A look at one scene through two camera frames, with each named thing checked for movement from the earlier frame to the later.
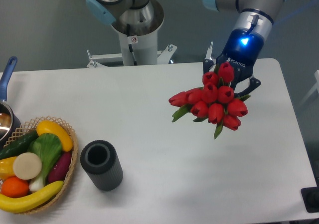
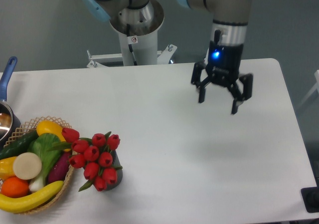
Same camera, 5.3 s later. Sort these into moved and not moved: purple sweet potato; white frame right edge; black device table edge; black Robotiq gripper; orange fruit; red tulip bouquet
Moved: black Robotiq gripper; red tulip bouquet
Not moved: orange fruit; purple sweet potato; white frame right edge; black device table edge
